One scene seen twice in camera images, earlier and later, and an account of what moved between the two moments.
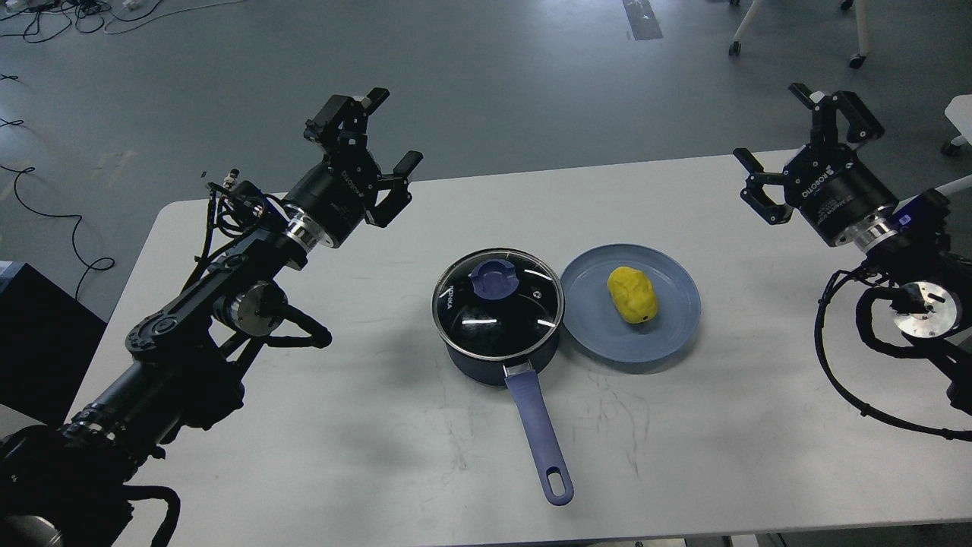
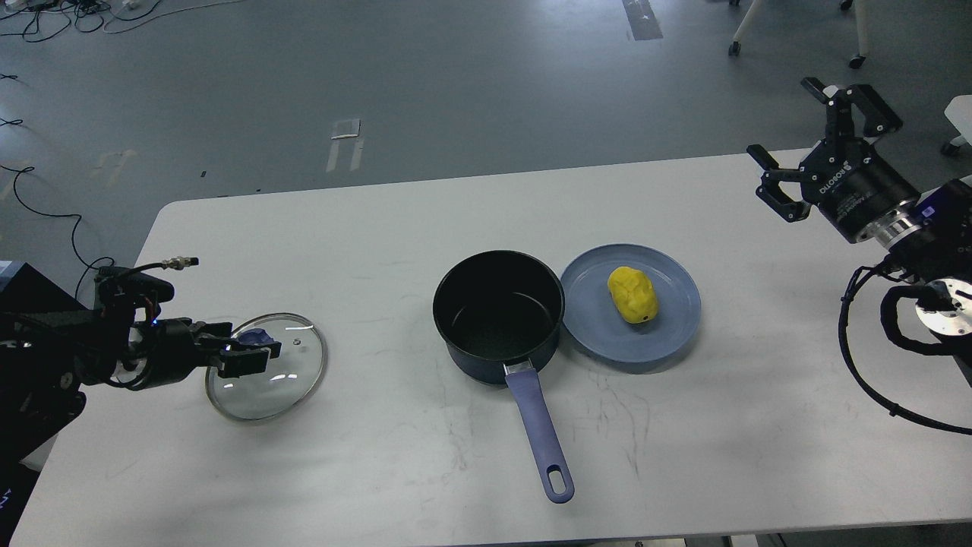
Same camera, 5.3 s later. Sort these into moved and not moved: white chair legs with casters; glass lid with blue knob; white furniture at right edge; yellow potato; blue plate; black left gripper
Moved: black left gripper; glass lid with blue knob
Not moved: white chair legs with casters; white furniture at right edge; blue plate; yellow potato
